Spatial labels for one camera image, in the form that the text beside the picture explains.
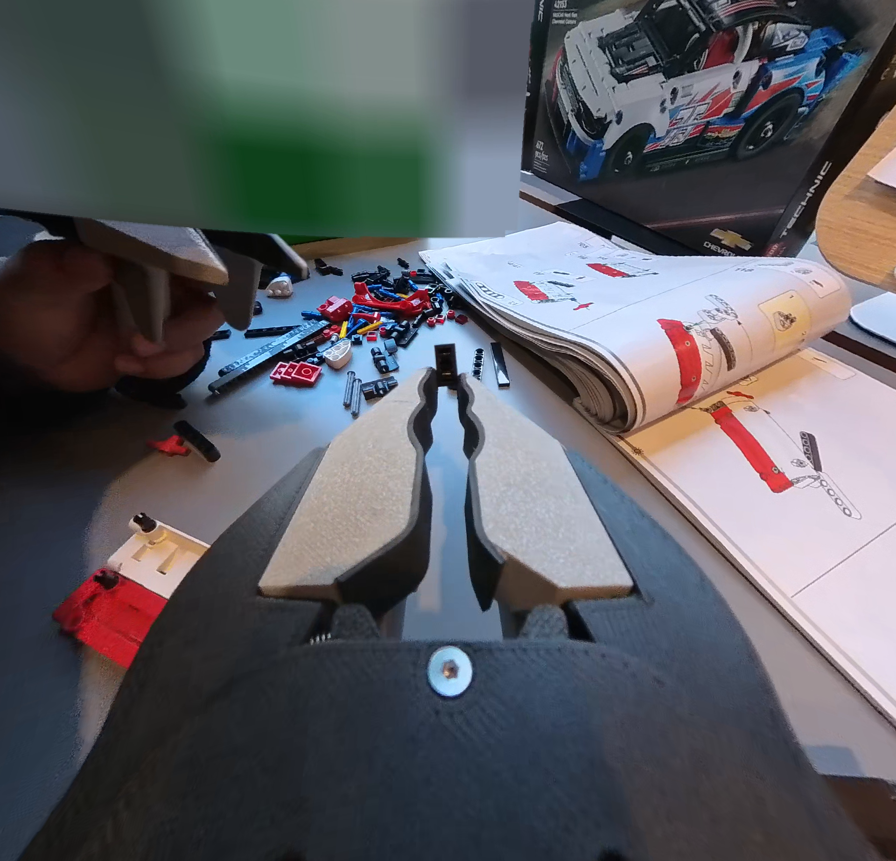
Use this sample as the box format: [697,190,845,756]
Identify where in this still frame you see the person's left hand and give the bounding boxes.
[0,240,221,394]

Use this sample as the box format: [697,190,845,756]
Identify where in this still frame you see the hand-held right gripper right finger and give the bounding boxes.
[458,374,634,613]

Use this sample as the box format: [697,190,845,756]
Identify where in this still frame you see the pile of small brick pieces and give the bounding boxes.
[262,255,471,358]

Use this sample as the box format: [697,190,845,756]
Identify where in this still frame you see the grey desk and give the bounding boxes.
[0,237,896,806]

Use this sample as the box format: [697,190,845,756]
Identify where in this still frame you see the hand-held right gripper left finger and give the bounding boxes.
[258,367,438,617]

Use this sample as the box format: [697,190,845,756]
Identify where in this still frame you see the red brick panel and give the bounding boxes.
[52,570,169,668]

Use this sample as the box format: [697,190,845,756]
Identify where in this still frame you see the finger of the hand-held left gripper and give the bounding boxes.
[73,217,231,288]

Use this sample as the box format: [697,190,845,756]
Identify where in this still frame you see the open instruction booklet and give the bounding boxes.
[419,220,896,725]

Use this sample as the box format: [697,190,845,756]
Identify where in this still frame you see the toy car set box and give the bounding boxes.
[519,0,896,259]

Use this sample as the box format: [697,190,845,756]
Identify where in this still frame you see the long black beam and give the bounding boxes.
[208,318,331,395]

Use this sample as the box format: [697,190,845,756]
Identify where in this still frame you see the white flat base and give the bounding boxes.
[847,293,896,347]

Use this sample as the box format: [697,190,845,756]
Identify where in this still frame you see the wooden board stand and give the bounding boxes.
[815,105,896,295]

